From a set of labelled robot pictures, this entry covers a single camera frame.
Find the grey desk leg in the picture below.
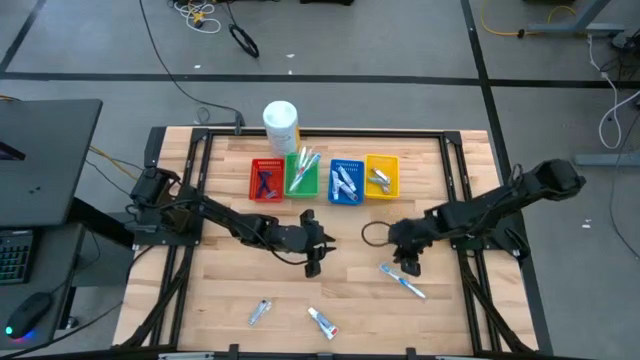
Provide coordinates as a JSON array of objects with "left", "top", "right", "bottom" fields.
[
  {"left": 573, "top": 151, "right": 640, "bottom": 168},
  {"left": 527, "top": 0, "right": 640, "bottom": 37}
]

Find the yellow floor cable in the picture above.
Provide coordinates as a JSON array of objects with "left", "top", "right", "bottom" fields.
[
  {"left": 88, "top": 144, "right": 142, "bottom": 182},
  {"left": 479, "top": 0, "right": 580, "bottom": 39}
]

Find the black floor cable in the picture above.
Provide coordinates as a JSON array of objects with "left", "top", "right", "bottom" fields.
[{"left": 137, "top": 0, "right": 247, "bottom": 132}]

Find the red plastic basket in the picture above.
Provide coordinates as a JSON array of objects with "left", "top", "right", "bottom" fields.
[{"left": 248, "top": 157, "right": 287, "bottom": 204}]

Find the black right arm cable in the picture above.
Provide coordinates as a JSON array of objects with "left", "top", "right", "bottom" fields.
[{"left": 360, "top": 220, "right": 397, "bottom": 248}]

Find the black table frame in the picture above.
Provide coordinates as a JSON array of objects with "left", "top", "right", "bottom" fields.
[{"left": 112, "top": 124, "right": 556, "bottom": 360}]

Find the black keyboard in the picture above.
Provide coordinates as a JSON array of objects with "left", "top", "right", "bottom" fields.
[{"left": 0, "top": 228, "right": 36, "bottom": 287}]

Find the black cable coil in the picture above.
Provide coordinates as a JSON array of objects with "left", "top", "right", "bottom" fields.
[{"left": 227, "top": 23, "right": 261, "bottom": 60}]

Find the blue toothbrush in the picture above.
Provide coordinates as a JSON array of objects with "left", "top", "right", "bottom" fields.
[{"left": 378, "top": 263, "right": 428, "bottom": 300}]

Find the white floor cable bundle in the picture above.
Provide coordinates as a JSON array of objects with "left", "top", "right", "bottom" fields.
[{"left": 169, "top": 0, "right": 223, "bottom": 35}]

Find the white wipes canister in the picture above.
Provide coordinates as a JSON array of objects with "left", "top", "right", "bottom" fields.
[{"left": 262, "top": 100, "right": 302, "bottom": 159}]

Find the blue plastic basket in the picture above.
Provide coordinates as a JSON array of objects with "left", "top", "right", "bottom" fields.
[{"left": 327, "top": 158, "right": 367, "bottom": 206}]

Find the yellow plastic basket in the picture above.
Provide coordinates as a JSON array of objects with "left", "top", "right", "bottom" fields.
[{"left": 363, "top": 153, "right": 402, "bottom": 201}]

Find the black side desk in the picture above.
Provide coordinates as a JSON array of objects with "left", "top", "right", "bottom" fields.
[{"left": 0, "top": 98, "right": 104, "bottom": 229}]

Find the teal toothbrush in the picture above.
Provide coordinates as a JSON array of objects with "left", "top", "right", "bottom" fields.
[{"left": 294, "top": 152, "right": 323, "bottom": 187}]

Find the red toothbrush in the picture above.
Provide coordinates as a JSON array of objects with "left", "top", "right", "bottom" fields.
[{"left": 288, "top": 158, "right": 314, "bottom": 194}]

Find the black computer mouse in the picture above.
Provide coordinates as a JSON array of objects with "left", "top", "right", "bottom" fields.
[{"left": 3, "top": 291, "right": 55, "bottom": 341}]

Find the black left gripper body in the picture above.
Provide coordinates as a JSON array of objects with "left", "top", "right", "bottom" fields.
[{"left": 272, "top": 219, "right": 337, "bottom": 264}]

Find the green plastic basket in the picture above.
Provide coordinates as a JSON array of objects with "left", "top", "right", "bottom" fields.
[{"left": 284, "top": 151, "right": 321, "bottom": 199}]

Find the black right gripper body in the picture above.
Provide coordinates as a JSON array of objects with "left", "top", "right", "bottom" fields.
[{"left": 387, "top": 218, "right": 436, "bottom": 261}]

